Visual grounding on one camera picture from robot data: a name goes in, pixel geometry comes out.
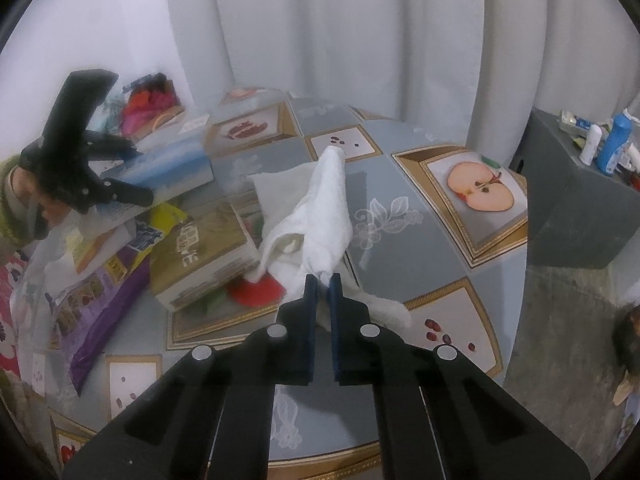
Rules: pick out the blue white tissue box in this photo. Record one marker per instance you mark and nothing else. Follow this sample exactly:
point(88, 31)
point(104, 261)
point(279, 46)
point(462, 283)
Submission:
point(165, 165)

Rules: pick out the yellow snack packet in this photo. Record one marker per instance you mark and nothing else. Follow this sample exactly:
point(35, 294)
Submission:
point(162, 227)

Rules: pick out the purple snack packet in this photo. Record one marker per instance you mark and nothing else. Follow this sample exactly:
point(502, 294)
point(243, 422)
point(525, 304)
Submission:
point(105, 310)

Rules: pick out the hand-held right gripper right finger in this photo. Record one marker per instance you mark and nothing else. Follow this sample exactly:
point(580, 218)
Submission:
point(350, 340)

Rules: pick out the person's left hand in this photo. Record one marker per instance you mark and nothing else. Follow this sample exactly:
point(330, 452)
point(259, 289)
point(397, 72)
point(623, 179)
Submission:
point(52, 211)

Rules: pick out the grey cabinet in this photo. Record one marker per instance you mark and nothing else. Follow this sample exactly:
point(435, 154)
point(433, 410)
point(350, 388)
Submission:
point(575, 200)

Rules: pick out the clear plastic bag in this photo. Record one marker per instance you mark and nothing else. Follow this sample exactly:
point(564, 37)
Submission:
point(35, 310)

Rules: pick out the person's left forearm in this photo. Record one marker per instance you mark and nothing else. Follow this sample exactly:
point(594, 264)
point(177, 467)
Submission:
point(7, 200)

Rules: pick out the blue toiletry bottle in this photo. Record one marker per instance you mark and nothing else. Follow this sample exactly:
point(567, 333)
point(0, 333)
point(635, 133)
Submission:
point(615, 142)

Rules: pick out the white cloth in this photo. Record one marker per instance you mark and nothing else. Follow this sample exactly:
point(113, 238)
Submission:
point(325, 220)

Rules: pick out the fruit print tablecloth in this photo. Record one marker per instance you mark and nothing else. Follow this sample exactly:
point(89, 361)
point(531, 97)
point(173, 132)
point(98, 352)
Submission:
point(400, 230)

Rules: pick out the white curtain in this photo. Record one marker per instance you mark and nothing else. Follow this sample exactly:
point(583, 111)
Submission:
point(375, 35)

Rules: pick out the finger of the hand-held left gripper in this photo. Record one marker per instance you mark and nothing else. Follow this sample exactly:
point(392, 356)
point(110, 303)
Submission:
point(110, 146)
point(125, 194)

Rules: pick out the white paper napkin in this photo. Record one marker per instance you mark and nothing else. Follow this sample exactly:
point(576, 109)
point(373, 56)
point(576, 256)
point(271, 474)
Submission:
point(280, 192)

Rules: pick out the white toiletry bottle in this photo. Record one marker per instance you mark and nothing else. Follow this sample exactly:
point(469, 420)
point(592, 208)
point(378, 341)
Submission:
point(591, 145)

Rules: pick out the small brown snack packet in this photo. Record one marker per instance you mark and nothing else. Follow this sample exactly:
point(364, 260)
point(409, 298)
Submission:
point(205, 255)

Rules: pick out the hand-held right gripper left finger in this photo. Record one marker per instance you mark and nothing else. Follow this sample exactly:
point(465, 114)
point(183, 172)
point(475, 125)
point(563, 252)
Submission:
point(300, 340)

